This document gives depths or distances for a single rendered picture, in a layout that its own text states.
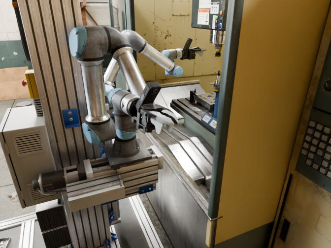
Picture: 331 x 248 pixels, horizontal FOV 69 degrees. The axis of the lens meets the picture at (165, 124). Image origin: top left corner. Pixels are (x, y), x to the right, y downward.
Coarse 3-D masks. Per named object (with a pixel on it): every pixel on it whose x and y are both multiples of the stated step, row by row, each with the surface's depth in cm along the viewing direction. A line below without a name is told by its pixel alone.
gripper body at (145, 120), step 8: (128, 104) 82; (144, 104) 78; (152, 104) 79; (128, 112) 83; (136, 112) 83; (160, 112) 76; (136, 120) 79; (144, 120) 76; (144, 128) 76; (152, 128) 77
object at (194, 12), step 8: (192, 0) 190; (216, 0) 163; (192, 8) 192; (200, 8) 182; (208, 8) 172; (224, 8) 157; (192, 16) 194; (224, 16) 159; (192, 24) 196; (200, 24) 185; (208, 24) 176; (224, 24) 161
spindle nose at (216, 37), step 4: (212, 32) 194; (216, 32) 192; (220, 32) 191; (224, 32) 191; (212, 36) 195; (216, 36) 193; (220, 36) 192; (224, 36) 192; (212, 40) 196; (216, 40) 194; (220, 40) 193; (224, 40) 193
